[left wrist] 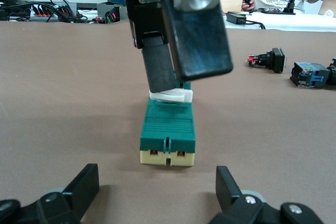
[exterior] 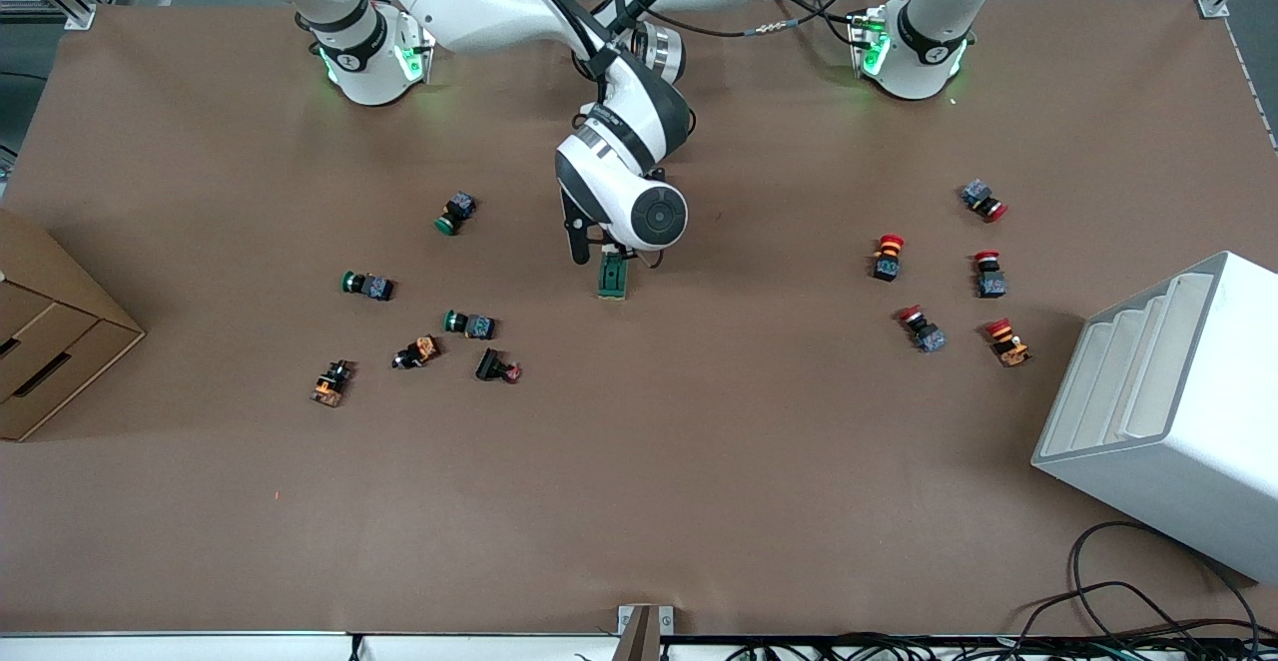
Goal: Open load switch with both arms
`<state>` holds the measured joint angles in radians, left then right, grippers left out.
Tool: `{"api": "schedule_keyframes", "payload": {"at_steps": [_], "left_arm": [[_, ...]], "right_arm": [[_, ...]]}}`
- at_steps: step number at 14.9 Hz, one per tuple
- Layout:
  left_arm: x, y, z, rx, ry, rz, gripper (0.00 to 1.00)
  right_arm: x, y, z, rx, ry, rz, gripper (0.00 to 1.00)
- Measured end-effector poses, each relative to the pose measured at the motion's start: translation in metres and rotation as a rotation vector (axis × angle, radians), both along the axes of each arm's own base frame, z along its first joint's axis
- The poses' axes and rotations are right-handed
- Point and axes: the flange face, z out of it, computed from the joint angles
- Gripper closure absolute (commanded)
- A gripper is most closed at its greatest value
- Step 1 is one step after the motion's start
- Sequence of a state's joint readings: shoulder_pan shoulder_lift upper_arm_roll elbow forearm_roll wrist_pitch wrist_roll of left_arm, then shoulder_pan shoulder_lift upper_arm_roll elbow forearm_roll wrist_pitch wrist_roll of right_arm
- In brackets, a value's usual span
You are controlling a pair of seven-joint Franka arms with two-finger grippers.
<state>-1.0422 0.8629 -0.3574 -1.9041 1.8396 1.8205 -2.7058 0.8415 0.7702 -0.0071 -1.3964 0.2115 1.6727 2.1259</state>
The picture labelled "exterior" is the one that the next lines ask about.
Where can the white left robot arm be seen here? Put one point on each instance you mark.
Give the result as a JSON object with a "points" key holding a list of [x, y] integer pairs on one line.
{"points": [[929, 42]]}

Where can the green mushroom pushbutton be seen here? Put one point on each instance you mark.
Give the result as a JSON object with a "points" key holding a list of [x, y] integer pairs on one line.
{"points": [[456, 212], [473, 325], [371, 287]]}

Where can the brown table cover mat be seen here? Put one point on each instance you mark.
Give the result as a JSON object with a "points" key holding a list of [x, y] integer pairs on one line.
{"points": [[699, 491]]}

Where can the red mushroom button blue block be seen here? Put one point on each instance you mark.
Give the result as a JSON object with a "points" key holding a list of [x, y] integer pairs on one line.
{"points": [[981, 198], [924, 330], [989, 277]]}

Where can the red mushroom button orange block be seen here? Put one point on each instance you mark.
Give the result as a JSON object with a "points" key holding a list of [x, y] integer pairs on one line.
{"points": [[1006, 341]]}

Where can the brown cardboard box with slots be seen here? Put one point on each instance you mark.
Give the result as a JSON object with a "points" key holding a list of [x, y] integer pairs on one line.
{"points": [[60, 331]]}

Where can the white stepped storage bin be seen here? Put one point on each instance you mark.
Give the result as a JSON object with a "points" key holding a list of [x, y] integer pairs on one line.
{"points": [[1178, 461]]}

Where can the black red switch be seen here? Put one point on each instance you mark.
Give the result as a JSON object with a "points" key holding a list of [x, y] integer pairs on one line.
{"points": [[491, 365]]}

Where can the black selector switch orange block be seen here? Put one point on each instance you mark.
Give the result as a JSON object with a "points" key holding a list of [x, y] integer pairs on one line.
{"points": [[419, 350]]}

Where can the black button switch orange block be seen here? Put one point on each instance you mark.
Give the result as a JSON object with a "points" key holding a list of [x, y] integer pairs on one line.
{"points": [[330, 384]]}

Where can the grey metal edge bracket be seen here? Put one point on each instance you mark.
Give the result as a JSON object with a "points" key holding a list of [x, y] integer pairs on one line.
{"points": [[644, 631]]}

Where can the white table edge rail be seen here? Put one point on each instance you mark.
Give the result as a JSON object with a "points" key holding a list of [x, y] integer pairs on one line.
{"points": [[200, 648]]}

